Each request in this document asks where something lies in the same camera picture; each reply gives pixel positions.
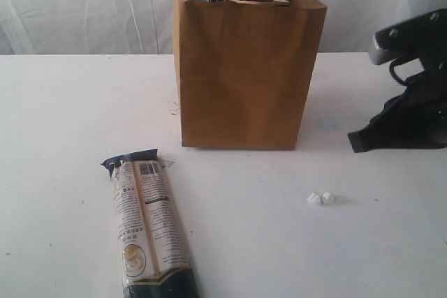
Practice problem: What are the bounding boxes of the white backdrop curtain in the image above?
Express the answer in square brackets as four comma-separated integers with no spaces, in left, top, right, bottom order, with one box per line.
[1,0,446,54]

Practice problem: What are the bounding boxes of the noodle pack black ends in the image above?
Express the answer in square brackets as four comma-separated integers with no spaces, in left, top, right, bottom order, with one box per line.
[101,149,199,297]

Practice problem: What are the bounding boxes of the brown paper bag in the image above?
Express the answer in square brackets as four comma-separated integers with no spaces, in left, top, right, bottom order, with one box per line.
[173,0,327,150]

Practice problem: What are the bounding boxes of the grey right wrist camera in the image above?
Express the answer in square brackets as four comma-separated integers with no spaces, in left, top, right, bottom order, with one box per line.
[369,8,446,65]

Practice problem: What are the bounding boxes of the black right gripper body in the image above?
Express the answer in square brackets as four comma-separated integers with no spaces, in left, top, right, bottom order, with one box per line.
[370,73,446,150]

